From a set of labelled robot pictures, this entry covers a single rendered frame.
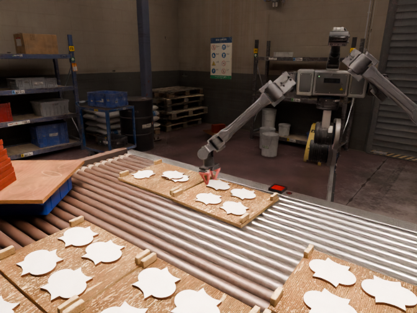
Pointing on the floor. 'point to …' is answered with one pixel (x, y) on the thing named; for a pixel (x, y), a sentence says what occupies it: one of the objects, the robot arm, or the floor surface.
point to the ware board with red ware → (215, 129)
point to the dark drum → (141, 112)
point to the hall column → (143, 27)
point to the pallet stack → (178, 107)
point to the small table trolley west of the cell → (107, 128)
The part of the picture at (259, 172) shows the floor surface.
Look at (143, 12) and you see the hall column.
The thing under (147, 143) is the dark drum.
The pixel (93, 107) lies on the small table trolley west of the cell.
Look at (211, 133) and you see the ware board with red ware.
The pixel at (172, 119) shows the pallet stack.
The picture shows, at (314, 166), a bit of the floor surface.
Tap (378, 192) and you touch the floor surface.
